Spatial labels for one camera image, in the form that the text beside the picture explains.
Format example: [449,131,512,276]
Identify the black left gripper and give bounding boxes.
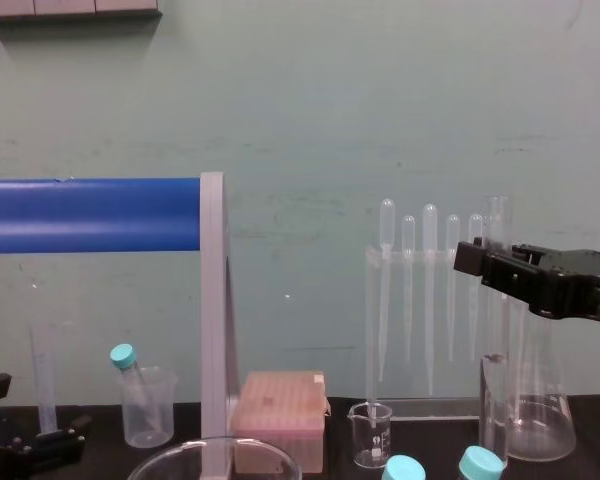
[0,372,94,480]

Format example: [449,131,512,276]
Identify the black table cloth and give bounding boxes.
[0,393,600,480]

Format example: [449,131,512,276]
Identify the clear plastic beaker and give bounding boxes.
[118,365,179,449]

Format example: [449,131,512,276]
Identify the small clear graduated cylinder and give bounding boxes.
[28,323,59,434]

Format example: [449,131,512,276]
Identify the clear acrylic pipette rack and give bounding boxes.
[363,244,487,422]

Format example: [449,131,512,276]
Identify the teal-capped test tube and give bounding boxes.
[381,454,427,480]
[456,445,507,480]

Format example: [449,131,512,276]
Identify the blue horizontal tube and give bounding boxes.
[0,178,203,255]

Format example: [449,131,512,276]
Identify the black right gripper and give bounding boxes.
[452,236,600,329]

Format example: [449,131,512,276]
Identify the grey wall shelf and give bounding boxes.
[0,0,164,22]

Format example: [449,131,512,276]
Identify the pink pipette tip box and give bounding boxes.
[230,370,332,474]

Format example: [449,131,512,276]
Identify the short clear plastic pipette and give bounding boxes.
[468,212,484,362]
[445,213,461,363]
[400,214,416,364]

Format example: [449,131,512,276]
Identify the glass stirring rod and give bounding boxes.
[367,379,380,427]

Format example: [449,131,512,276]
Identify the teal-capped tube in beaker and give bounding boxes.
[109,343,156,432]

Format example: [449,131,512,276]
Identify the glass conical flask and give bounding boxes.
[503,294,579,463]

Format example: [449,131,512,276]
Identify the grey upright stand panel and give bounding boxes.
[199,171,242,477]

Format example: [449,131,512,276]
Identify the tall glass graduated cylinder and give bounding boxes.
[478,195,512,457]

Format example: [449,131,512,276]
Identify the long clear plastic pipette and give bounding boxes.
[378,198,397,387]
[421,202,438,397]

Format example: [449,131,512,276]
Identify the large round glass dish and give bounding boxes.
[126,435,302,480]

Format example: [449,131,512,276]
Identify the small glass beaker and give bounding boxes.
[347,401,395,470]

